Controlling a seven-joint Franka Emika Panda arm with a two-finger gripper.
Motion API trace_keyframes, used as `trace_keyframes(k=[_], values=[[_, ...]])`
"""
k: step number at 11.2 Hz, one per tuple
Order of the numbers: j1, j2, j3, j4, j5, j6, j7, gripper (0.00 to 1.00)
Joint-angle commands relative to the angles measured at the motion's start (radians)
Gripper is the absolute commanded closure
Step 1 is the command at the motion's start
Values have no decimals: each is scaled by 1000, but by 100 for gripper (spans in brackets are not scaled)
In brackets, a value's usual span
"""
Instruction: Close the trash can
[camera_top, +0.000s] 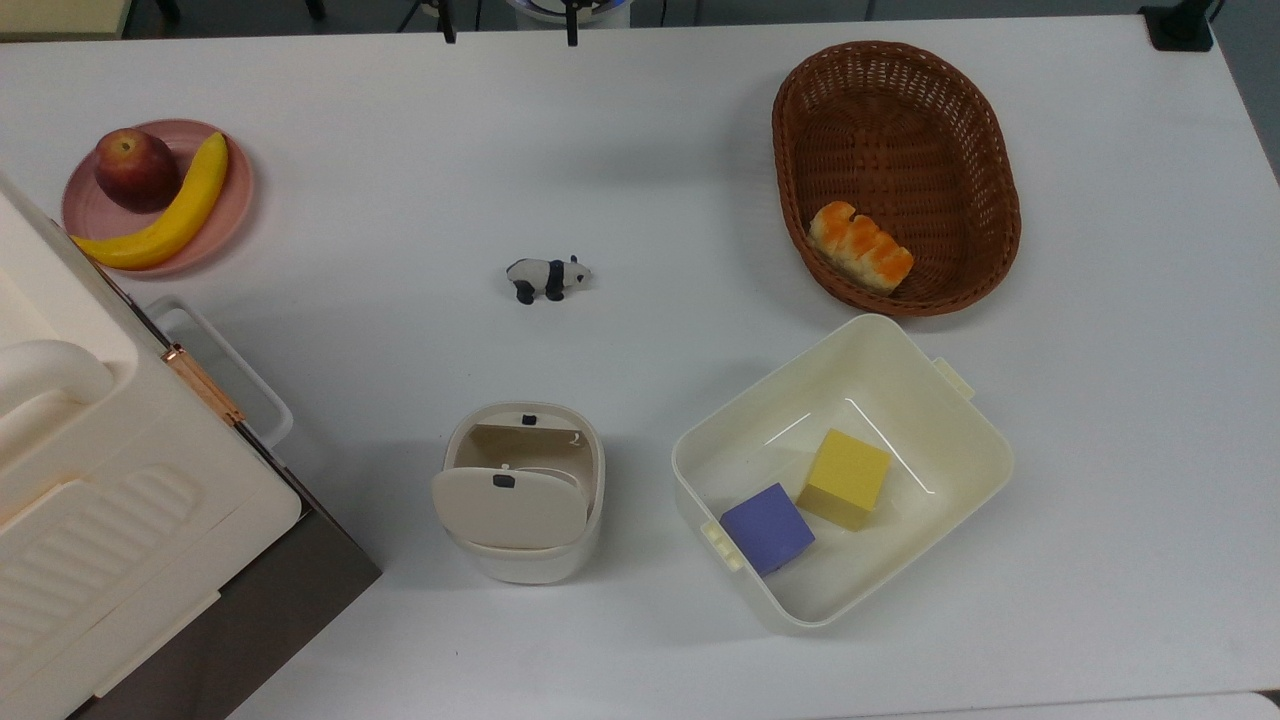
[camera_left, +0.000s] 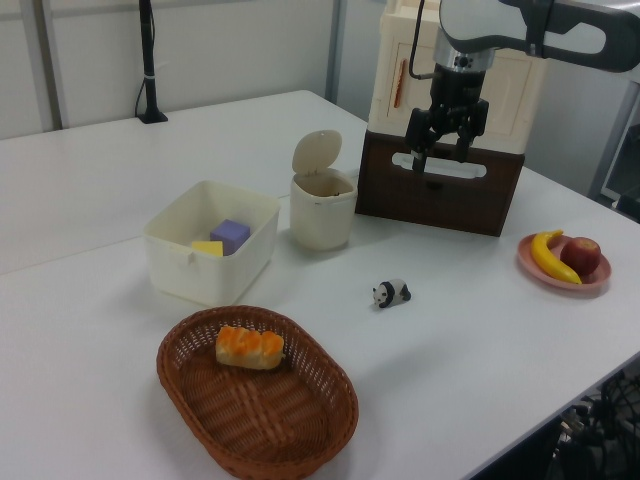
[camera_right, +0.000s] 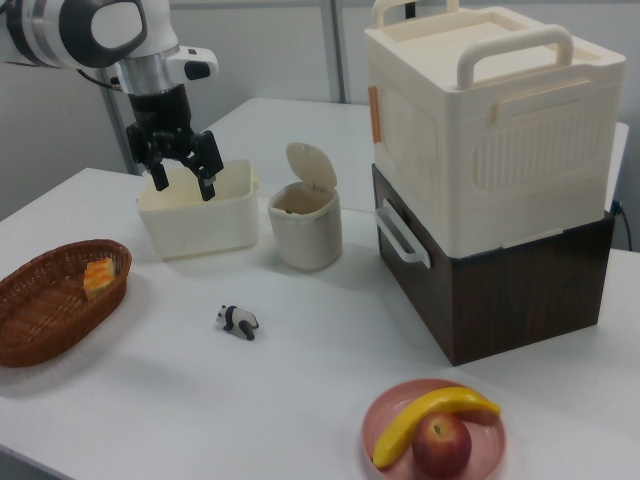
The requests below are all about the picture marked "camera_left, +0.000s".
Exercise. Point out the grey metal frame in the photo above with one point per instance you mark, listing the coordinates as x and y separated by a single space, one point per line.
617 150

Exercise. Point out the cream toy cabinet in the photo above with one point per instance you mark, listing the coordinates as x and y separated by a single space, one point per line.
510 100

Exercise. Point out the black camera stand pole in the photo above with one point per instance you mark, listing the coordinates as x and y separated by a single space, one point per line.
148 60

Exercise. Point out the yellow block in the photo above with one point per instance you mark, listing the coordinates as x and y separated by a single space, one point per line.
207 247

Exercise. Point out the purple cube block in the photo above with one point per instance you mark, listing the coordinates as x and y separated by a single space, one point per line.
229 235

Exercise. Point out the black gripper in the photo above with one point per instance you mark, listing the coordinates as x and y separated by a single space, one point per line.
457 87

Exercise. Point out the pink plate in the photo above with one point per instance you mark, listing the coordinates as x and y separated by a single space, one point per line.
597 280

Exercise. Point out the red toy apple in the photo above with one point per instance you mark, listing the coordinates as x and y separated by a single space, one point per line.
581 255

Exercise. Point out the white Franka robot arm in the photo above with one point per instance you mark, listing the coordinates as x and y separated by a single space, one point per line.
560 30

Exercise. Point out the cream trash can lid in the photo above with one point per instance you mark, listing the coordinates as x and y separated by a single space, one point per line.
316 152

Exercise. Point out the brown wicker basket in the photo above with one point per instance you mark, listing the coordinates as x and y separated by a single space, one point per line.
260 415

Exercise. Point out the dark brown wooden box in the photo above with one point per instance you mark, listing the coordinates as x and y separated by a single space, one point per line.
450 202

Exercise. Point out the white plastic storage box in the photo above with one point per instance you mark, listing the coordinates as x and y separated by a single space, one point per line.
200 270

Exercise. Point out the yellow toy banana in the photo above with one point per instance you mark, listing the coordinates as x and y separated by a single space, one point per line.
545 257

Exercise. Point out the toy bread loaf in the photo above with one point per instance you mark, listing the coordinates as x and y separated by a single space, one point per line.
247 347

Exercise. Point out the cream small trash can body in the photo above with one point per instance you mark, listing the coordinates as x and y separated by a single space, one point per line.
322 220

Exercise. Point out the panda figurine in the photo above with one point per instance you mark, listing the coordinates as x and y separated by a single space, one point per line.
390 294

